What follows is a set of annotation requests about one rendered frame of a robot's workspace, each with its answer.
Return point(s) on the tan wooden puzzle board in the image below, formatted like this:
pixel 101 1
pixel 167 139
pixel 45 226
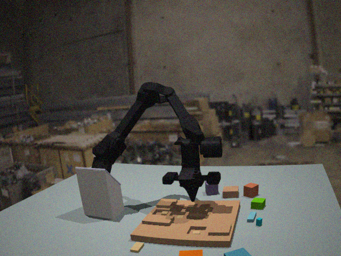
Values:
pixel 216 221

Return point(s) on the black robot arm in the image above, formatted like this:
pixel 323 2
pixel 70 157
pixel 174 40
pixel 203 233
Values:
pixel 113 144

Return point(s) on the purple block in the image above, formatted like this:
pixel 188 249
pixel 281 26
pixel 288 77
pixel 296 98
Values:
pixel 211 189

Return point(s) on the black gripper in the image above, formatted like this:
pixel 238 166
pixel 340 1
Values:
pixel 212 178

